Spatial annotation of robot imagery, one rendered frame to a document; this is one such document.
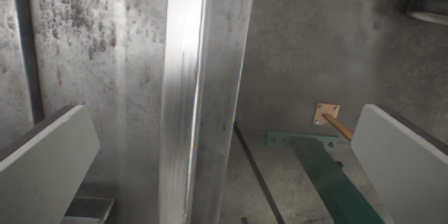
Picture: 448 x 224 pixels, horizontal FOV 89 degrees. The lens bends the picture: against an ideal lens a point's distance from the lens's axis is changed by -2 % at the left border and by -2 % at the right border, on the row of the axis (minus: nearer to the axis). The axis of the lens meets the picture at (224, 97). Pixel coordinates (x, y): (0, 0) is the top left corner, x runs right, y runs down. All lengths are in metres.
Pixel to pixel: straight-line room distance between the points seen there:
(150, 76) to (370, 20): 0.97
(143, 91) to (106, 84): 0.02
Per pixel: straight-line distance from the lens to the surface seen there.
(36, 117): 0.20
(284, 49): 0.93
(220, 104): 0.16
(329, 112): 1.07
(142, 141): 0.18
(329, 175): 0.87
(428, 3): 1.01
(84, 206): 0.22
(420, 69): 1.24
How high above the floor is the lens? 0.89
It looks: 70 degrees down
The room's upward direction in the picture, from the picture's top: 172 degrees clockwise
